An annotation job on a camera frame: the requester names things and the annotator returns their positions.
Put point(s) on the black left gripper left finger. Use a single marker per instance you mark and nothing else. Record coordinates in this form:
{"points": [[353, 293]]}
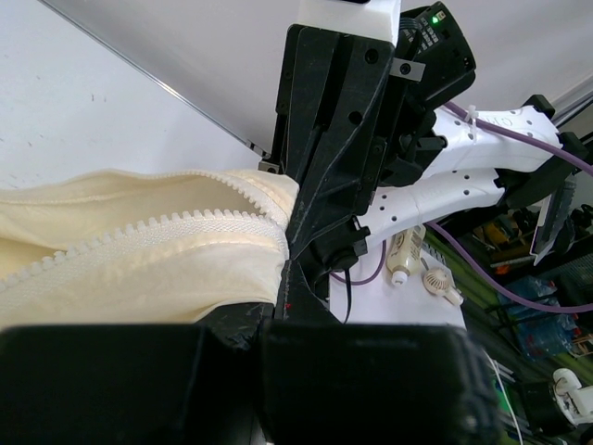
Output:
{"points": [[132, 383]]}

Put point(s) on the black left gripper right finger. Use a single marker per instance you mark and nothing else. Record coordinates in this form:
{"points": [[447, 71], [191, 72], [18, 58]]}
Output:
{"points": [[324, 382]]}

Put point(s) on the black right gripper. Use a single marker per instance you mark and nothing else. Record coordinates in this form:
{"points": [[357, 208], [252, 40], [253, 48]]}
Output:
{"points": [[337, 108]]}

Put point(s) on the cream yellow jacket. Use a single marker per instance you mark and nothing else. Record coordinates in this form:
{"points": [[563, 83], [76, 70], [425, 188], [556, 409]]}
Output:
{"points": [[120, 247]]}

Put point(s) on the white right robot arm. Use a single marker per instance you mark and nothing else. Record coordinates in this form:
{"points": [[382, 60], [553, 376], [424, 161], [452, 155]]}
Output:
{"points": [[447, 160]]}

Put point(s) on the cream lotion bottle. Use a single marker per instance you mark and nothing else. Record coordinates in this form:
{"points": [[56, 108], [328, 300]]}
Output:
{"points": [[404, 257]]}

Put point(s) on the small white handheld fan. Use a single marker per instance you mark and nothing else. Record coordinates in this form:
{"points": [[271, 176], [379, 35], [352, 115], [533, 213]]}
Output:
{"points": [[438, 281]]}

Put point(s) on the blue water bottles pack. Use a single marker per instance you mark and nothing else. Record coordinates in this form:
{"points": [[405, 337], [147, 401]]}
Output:
{"points": [[540, 334]]}

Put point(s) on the white and black device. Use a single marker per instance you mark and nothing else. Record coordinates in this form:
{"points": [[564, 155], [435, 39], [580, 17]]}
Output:
{"points": [[559, 406]]}

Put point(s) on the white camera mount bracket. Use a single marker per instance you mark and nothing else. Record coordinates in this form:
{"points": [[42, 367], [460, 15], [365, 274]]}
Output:
{"points": [[375, 19]]}

